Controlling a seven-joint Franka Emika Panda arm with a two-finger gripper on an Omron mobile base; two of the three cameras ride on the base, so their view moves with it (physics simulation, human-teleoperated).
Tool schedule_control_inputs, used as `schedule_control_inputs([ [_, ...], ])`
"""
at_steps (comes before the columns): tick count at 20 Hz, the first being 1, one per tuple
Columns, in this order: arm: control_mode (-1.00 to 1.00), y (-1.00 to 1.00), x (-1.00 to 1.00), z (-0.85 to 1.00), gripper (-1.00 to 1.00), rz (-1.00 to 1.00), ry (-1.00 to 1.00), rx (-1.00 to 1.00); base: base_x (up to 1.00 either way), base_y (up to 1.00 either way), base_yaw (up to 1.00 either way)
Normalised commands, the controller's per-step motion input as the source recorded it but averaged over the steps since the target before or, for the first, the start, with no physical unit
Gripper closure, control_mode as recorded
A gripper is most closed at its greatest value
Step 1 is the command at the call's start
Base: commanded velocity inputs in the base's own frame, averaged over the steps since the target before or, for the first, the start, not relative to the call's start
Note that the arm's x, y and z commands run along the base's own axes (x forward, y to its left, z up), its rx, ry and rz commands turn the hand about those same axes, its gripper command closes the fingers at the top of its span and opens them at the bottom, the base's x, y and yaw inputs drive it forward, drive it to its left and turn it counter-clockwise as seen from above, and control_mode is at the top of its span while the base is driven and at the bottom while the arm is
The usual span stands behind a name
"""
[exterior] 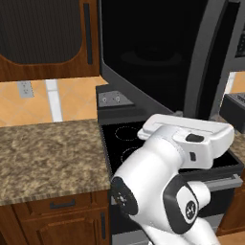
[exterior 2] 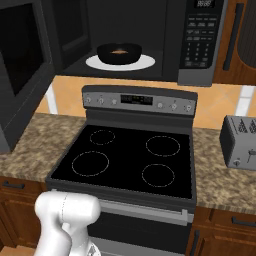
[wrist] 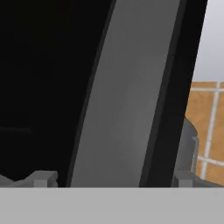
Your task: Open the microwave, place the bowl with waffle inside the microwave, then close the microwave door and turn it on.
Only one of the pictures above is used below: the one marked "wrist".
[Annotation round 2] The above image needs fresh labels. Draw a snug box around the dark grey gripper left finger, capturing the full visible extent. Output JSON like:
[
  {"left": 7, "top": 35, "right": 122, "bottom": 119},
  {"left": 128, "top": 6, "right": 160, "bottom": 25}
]
[{"left": 0, "top": 170, "right": 60, "bottom": 188}]

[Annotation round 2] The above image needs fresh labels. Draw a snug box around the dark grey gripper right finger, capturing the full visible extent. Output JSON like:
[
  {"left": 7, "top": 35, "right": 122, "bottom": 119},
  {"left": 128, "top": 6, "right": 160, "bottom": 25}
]
[{"left": 171, "top": 115, "right": 224, "bottom": 188}]

